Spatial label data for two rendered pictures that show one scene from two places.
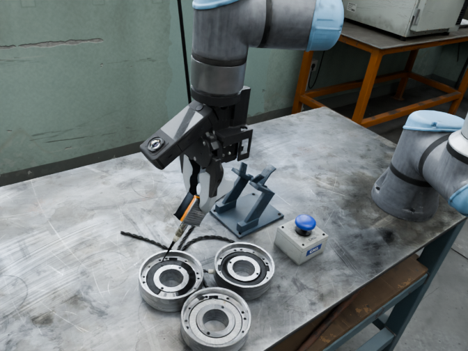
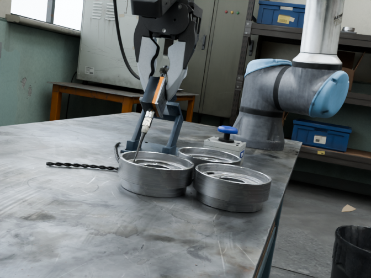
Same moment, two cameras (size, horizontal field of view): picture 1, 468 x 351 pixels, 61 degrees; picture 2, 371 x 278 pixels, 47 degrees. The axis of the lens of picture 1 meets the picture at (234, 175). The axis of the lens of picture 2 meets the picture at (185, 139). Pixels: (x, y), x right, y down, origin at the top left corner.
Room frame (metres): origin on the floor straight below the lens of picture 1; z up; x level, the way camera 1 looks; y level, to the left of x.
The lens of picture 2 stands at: (-0.06, 0.37, 0.97)
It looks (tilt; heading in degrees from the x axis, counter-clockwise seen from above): 9 degrees down; 327
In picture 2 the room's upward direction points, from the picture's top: 8 degrees clockwise
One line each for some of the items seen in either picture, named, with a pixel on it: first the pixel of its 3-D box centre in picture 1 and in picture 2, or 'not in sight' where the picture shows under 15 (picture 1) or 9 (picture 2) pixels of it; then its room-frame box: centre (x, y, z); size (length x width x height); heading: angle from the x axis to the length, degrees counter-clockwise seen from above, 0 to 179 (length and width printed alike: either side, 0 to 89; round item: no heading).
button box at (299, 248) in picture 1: (303, 237); (224, 150); (0.60, -0.15, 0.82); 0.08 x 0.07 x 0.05; 131
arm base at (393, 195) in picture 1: (409, 184); (258, 127); (0.80, -0.41, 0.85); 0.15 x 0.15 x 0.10
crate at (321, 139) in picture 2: not in sight; (321, 134); (2.68, -2.91, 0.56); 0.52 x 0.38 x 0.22; 38
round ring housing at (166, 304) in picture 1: (170, 281); (155, 173); (0.45, 0.08, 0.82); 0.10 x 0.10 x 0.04
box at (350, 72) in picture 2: not in sight; (332, 68); (2.69, -2.89, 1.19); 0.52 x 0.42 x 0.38; 41
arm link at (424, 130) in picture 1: (430, 143); (268, 84); (0.80, -0.42, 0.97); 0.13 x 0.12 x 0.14; 16
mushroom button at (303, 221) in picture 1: (303, 228); (226, 138); (0.59, -0.15, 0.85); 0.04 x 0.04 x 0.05
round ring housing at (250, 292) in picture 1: (243, 271); (207, 166); (0.49, -0.04, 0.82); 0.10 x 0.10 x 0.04
